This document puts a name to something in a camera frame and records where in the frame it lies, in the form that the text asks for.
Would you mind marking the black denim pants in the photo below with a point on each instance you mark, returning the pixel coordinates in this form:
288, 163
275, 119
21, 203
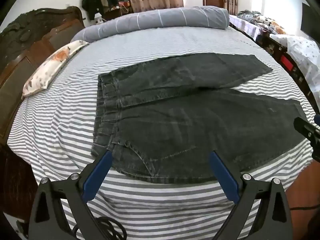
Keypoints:
187, 120

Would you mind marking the grey white striped bed sheet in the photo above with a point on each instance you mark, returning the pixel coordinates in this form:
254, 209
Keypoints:
75, 120

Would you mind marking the cluttered dark dresser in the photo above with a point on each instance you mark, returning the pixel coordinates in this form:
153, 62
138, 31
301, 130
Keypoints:
123, 6

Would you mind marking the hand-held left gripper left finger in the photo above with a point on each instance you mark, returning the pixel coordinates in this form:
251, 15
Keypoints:
98, 177

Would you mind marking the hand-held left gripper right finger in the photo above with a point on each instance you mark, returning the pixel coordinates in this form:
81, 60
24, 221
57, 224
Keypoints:
225, 177

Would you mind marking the black television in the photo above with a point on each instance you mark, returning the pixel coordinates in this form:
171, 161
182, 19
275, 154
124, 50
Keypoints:
311, 22

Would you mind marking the white dotted blanket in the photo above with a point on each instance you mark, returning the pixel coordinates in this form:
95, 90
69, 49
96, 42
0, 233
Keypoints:
305, 52

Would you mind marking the dark wooden bed frame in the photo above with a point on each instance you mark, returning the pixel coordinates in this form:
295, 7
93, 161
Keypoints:
272, 47

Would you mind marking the hanging black jacket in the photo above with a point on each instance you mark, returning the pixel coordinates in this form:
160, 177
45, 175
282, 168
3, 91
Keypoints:
91, 0

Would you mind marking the small white lamp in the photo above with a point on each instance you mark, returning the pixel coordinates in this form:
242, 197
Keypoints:
98, 18

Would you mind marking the carved wooden headboard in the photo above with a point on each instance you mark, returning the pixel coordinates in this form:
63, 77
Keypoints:
25, 62

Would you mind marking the floral pillow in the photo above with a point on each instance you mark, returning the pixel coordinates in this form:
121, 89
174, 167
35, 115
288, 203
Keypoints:
50, 65

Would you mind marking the dark green cloth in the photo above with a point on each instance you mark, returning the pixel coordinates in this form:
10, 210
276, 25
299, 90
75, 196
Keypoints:
20, 30

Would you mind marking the checkered purple sheet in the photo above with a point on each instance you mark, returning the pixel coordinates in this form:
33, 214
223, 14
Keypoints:
245, 26

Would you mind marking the floral quilt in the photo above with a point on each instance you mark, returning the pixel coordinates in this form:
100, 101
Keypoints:
262, 20

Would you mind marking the rolled grey duvet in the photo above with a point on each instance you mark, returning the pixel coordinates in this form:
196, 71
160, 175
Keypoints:
162, 17

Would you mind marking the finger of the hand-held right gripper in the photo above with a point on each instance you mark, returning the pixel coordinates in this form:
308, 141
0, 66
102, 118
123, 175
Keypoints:
306, 128

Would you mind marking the red box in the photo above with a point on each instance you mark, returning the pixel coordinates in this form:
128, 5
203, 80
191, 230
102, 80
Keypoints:
287, 63

